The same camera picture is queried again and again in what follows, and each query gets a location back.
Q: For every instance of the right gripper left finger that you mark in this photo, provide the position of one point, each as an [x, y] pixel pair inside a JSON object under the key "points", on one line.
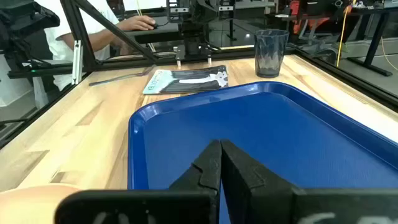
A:
{"points": [[202, 180]]}

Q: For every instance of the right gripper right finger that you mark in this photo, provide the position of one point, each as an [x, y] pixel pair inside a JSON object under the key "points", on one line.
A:
{"points": [[248, 186]]}

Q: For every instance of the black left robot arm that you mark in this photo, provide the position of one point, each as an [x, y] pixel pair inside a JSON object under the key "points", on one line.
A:
{"points": [[192, 34]]}

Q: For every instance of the blue plastic tray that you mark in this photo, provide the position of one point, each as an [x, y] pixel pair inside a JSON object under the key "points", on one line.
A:
{"points": [[280, 130]]}

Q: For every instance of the dark translucent plastic cup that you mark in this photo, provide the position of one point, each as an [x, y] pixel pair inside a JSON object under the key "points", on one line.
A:
{"points": [[270, 53]]}

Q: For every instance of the dark desk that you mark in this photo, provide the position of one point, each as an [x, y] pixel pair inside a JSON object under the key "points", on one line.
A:
{"points": [[155, 35]]}

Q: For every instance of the black computer mouse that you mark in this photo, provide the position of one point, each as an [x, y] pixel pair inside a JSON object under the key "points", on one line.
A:
{"points": [[154, 26]]}

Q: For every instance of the person's hand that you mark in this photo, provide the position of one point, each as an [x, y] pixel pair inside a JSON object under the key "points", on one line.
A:
{"points": [[136, 23]]}

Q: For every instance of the orange chair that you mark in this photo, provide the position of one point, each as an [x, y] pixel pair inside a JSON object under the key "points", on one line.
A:
{"points": [[311, 23]]}

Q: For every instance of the black desk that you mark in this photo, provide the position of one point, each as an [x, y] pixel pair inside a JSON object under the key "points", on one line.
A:
{"points": [[374, 40]]}

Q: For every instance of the person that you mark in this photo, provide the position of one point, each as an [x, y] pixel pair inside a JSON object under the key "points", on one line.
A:
{"points": [[59, 40]]}

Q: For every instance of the black office chair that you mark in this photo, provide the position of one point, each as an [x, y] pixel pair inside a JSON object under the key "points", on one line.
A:
{"points": [[21, 21]]}

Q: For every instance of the black diagonal frame strut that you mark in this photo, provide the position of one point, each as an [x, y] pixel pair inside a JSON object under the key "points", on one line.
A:
{"points": [[118, 31]]}

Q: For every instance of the white metal bracket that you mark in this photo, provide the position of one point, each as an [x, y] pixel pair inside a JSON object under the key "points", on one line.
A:
{"points": [[77, 62]]}

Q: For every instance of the black frame post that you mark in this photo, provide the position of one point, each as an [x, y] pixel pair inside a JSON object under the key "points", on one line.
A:
{"points": [[77, 28]]}

